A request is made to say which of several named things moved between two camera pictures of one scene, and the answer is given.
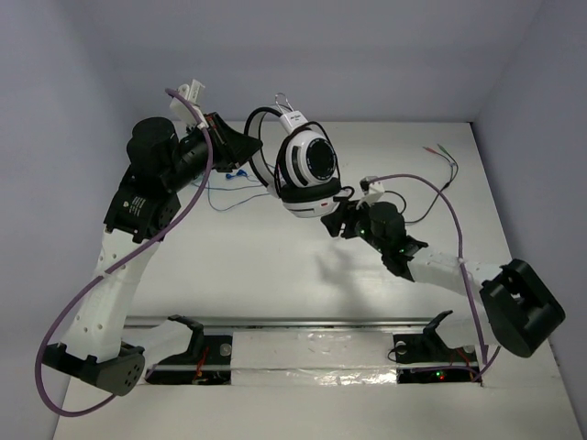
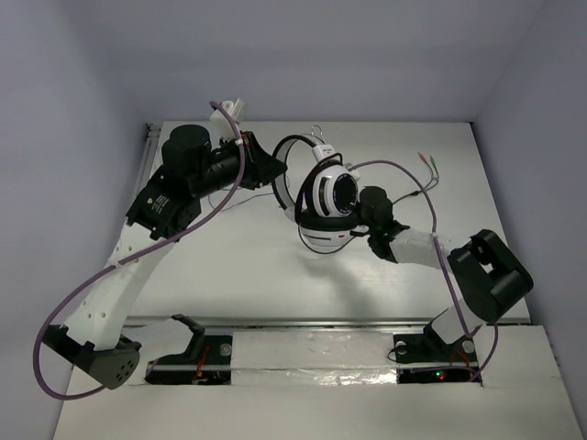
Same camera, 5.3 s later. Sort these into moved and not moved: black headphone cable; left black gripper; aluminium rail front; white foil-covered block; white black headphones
Moved: black headphone cable; white black headphones; left black gripper
Not moved: aluminium rail front; white foil-covered block
